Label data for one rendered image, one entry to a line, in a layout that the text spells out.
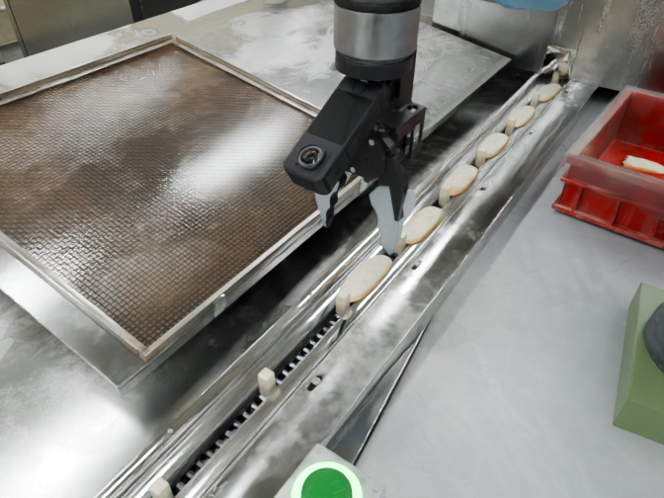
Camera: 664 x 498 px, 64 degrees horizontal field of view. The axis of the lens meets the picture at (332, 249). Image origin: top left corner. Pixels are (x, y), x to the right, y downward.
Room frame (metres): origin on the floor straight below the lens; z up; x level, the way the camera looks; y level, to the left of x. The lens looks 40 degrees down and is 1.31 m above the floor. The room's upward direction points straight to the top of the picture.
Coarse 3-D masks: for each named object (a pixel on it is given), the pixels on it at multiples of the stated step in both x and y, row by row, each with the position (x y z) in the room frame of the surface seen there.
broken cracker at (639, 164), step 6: (630, 156) 0.83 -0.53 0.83; (624, 162) 0.81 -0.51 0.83; (630, 162) 0.81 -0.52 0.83; (636, 162) 0.81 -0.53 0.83; (642, 162) 0.81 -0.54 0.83; (648, 162) 0.81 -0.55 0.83; (654, 162) 0.81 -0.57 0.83; (630, 168) 0.80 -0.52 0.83; (636, 168) 0.80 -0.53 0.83; (642, 168) 0.80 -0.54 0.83; (648, 168) 0.79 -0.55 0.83; (654, 168) 0.79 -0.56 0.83; (660, 168) 0.79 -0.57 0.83
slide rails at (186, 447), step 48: (528, 96) 1.05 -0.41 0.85; (432, 192) 0.69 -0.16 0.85; (336, 288) 0.48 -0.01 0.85; (288, 336) 0.40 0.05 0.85; (336, 336) 0.40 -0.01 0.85; (240, 384) 0.33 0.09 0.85; (288, 384) 0.33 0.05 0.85; (192, 432) 0.28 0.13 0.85; (240, 432) 0.28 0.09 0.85; (144, 480) 0.23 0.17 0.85; (192, 480) 0.23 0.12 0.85
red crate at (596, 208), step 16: (624, 144) 0.89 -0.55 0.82; (608, 160) 0.83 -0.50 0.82; (656, 160) 0.83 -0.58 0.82; (656, 176) 0.78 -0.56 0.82; (576, 192) 0.67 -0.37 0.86; (592, 192) 0.66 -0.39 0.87; (560, 208) 0.67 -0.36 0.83; (576, 208) 0.67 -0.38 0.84; (592, 208) 0.65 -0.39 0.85; (608, 208) 0.64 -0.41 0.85; (624, 208) 0.63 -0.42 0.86; (608, 224) 0.63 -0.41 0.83; (624, 224) 0.62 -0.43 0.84; (640, 224) 0.61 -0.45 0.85; (656, 224) 0.59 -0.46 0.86; (640, 240) 0.60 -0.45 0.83; (656, 240) 0.59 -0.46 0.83
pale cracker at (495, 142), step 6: (498, 132) 0.88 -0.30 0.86; (486, 138) 0.85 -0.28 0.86; (492, 138) 0.85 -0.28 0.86; (498, 138) 0.85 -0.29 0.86; (504, 138) 0.85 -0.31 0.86; (480, 144) 0.83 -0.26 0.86; (486, 144) 0.83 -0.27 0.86; (492, 144) 0.82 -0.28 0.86; (498, 144) 0.83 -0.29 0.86; (504, 144) 0.83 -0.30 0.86; (492, 150) 0.81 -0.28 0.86; (498, 150) 0.81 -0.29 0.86; (486, 156) 0.80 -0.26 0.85; (492, 156) 0.80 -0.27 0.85
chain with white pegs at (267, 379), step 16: (512, 128) 0.90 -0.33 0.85; (480, 160) 0.78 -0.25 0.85; (448, 192) 0.67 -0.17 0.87; (400, 240) 0.55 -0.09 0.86; (336, 304) 0.44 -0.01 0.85; (352, 304) 0.46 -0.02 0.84; (320, 336) 0.41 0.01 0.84; (304, 352) 0.39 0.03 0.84; (288, 368) 0.37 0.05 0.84; (272, 384) 0.33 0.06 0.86; (256, 400) 0.32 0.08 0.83; (240, 416) 0.30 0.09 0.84; (224, 432) 0.28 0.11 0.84; (208, 448) 0.27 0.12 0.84; (192, 464) 0.25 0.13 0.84; (160, 480) 0.22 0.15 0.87; (176, 480) 0.24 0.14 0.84; (160, 496) 0.21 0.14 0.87
